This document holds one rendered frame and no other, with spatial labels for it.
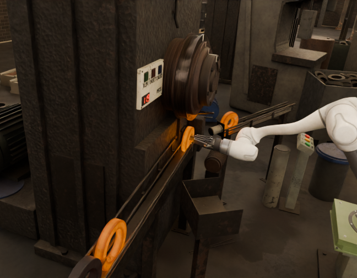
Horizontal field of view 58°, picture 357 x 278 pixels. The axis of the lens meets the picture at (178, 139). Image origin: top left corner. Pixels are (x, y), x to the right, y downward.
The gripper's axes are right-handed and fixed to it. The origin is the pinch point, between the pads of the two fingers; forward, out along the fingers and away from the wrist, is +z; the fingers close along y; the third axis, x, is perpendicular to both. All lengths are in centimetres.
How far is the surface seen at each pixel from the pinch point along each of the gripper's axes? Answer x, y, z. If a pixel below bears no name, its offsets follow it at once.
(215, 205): -14, -39, -29
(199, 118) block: 4.5, 20.5, -0.6
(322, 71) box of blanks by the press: 0, 276, -92
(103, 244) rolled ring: 0, -97, 0
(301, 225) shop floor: -71, 46, -86
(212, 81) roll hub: 37.7, -5.8, -9.8
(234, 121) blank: -3, 50, -20
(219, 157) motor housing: -22.4, 26.3, -17.6
